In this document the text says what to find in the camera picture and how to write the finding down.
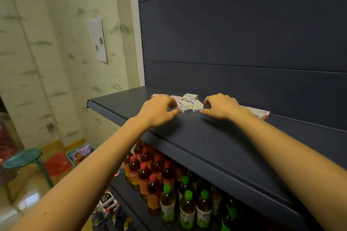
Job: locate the red and white boxes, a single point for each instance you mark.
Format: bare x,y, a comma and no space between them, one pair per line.
157,95

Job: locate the red plastic bags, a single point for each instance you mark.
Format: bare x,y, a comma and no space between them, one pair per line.
6,141

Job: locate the green round stool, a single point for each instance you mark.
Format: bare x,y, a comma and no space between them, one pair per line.
23,156

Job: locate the person's right hand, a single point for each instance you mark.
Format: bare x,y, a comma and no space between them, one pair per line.
223,107

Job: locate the person's right forearm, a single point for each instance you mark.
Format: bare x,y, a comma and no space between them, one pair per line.
298,165

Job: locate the group of green-capped tea bottles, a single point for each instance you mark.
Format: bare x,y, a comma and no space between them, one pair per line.
187,209

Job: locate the red plastic basin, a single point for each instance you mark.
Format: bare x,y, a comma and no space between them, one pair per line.
57,163

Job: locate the pile of red black snack packets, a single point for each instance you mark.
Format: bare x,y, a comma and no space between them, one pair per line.
106,199

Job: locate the person's left forearm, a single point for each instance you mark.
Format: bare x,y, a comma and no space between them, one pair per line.
86,179

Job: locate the white paper wall notice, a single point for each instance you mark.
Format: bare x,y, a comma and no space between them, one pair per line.
98,40

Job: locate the basket of snack packets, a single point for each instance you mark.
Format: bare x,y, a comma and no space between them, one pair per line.
80,153

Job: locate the group of red-capped amber bottles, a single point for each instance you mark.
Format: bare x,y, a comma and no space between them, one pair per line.
153,187

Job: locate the group of dark glass bottles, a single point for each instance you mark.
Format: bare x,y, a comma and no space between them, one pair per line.
111,220

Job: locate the person's left hand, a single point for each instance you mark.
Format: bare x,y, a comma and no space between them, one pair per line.
156,111

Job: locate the dark grey metal shelf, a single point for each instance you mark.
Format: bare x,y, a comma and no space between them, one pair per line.
230,22

